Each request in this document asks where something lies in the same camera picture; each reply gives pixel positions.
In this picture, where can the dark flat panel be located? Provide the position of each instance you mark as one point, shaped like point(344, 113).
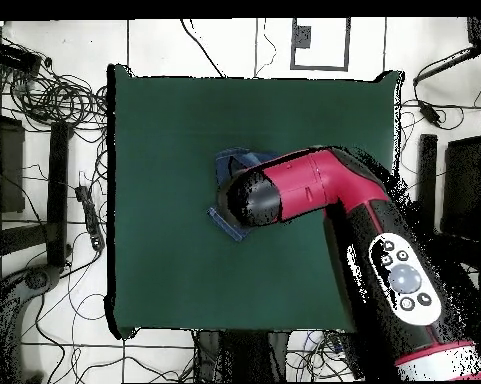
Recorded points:
point(464, 180)
point(10, 168)

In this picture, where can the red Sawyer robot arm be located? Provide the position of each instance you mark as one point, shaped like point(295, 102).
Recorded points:
point(304, 184)

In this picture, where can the black power strip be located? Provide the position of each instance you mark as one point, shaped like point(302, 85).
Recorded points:
point(91, 218)

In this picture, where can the dark green table cloth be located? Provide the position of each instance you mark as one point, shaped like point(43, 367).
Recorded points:
point(164, 280)

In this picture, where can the dark grey tripod base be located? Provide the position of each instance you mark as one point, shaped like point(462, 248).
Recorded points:
point(38, 279)

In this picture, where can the black electronics box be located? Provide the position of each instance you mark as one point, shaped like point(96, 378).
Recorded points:
point(14, 58)

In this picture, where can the grey rectangular frame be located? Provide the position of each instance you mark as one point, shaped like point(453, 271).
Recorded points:
point(347, 44)

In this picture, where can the blue denim jeans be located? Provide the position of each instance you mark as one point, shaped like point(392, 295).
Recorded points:
point(240, 156)

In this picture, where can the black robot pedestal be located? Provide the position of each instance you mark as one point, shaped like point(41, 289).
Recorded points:
point(240, 356)

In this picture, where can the black stand beam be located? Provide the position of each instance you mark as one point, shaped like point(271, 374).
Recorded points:
point(427, 168)
point(58, 192)

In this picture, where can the black power adapter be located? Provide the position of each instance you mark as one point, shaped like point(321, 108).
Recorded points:
point(429, 113)

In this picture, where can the small grey box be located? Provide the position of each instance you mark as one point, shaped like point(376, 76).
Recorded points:
point(302, 36)

